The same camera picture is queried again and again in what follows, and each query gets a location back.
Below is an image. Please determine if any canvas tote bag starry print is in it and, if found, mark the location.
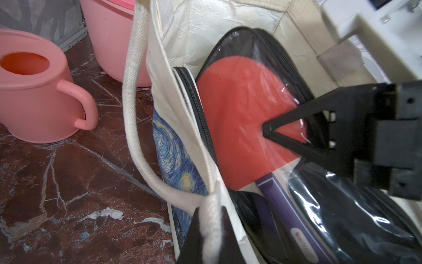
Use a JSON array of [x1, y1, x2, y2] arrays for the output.
[[121, 0, 422, 264]]

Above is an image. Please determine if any pink bucket with lid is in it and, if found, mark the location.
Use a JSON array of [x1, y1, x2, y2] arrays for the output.
[[80, 0, 135, 82]]

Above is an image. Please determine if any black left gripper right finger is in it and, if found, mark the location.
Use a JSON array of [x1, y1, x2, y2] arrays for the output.
[[222, 206, 245, 264]]

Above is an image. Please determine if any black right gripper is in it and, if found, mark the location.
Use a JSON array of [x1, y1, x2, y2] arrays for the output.
[[262, 80, 422, 201]]

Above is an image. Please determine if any clear case red paddle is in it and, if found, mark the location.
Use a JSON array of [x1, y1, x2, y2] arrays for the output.
[[196, 27, 422, 264]]

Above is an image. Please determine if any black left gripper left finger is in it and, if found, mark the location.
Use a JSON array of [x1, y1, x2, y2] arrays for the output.
[[176, 208, 203, 264]]

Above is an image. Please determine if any pink watering can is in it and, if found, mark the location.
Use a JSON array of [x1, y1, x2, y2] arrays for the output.
[[1, 29, 98, 144]]

